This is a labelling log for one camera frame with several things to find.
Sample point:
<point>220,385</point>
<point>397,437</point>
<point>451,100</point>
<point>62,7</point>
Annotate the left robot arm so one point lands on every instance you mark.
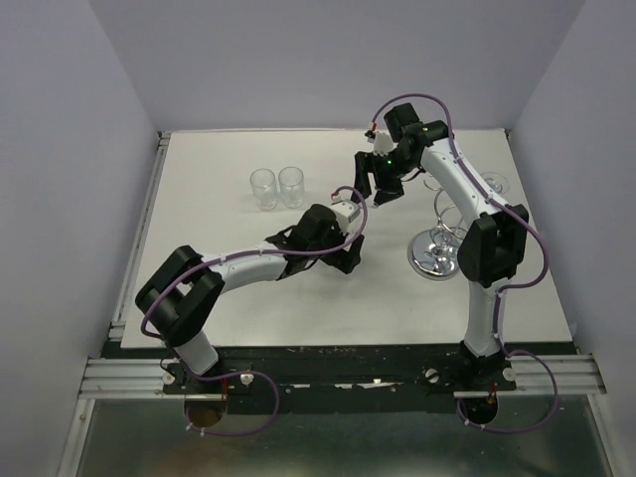
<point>178,298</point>

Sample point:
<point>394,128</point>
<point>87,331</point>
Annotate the ribbed wine glass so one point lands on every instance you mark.
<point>291,187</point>

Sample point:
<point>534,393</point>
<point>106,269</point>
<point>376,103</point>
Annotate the tall wine glass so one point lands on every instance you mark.
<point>497,182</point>

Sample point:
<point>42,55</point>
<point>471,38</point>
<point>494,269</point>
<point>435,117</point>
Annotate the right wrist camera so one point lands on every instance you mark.
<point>382,142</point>

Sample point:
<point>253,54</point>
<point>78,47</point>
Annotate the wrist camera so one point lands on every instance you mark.
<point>382,142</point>
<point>347,213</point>

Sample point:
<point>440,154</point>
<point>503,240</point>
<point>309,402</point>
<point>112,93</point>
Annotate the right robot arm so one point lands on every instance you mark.
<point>494,243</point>

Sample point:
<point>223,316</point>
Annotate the short clear wine glass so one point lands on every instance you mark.
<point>264,188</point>

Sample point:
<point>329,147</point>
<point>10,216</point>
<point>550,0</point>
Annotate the black mounting base plate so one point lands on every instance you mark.
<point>344,379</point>

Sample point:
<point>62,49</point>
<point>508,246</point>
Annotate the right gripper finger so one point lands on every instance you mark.
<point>384,196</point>
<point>363,168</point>

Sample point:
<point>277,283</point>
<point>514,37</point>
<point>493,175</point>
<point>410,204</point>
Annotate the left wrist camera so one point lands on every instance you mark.
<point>347,213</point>

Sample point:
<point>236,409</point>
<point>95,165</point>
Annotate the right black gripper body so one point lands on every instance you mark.
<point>391,167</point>

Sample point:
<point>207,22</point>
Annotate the aluminium rail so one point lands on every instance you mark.
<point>122,379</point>

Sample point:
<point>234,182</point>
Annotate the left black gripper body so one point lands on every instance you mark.
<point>341,258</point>

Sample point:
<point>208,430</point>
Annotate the chrome wine glass rack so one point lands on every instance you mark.
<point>433,253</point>

